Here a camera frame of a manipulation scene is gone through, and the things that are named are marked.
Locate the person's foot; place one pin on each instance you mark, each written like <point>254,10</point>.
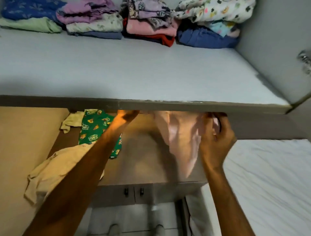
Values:
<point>159,230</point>
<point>114,230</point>

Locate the dark blue folded garment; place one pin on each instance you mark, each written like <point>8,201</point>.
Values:
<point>204,39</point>

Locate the blue leaf print garment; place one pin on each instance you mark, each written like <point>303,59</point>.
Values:
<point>26,9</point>

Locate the person's left foot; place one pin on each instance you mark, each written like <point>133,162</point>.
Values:
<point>114,230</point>

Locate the white floral folded garment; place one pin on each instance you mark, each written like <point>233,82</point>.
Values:
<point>97,24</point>

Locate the person's right hand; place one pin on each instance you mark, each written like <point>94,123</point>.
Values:
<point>216,143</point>

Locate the grey wardrobe shelf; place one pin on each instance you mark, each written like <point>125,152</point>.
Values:
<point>136,73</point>

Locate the brown cabinet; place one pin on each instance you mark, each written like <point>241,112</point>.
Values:
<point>145,155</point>

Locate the person's right foot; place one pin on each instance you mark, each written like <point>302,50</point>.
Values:
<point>159,230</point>

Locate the purple folded garment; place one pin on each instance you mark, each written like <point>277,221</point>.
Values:
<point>82,11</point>

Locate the light green folded garment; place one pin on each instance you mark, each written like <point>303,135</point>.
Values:
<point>31,25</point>

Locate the bed with white sheet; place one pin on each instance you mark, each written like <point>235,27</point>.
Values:
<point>267,184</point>

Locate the person's left hand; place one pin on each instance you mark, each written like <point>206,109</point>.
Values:
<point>126,116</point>

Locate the white animal print garment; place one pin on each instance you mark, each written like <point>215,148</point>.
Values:
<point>216,9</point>

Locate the person's left forearm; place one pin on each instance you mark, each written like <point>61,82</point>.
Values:
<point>82,175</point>

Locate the small yellow cloth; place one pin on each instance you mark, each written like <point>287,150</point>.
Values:
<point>71,121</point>

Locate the metal door hinge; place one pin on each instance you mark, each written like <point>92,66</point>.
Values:
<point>305,60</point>

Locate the person's left fingers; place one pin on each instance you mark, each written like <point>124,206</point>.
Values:
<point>132,113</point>

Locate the person's right forearm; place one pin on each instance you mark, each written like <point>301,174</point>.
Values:
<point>226,204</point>

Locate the pale pink garment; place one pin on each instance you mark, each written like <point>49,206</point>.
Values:
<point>182,143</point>

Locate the green cartoon print garment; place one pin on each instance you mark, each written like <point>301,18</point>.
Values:
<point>93,128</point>

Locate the light blue print garment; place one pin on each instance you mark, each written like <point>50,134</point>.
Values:
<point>223,26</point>

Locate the purple cartoon print garment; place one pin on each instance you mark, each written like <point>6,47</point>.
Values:
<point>148,9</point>

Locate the pink folded garment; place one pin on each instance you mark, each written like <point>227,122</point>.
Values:
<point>148,29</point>

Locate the grey-blue folded garment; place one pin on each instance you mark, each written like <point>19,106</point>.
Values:
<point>102,34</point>

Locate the person's right fingers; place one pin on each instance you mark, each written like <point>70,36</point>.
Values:
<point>215,121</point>

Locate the red folded garment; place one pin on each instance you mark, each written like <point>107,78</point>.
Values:
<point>165,40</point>

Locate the pale yellow garment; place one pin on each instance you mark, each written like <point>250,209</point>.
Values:
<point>52,170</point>

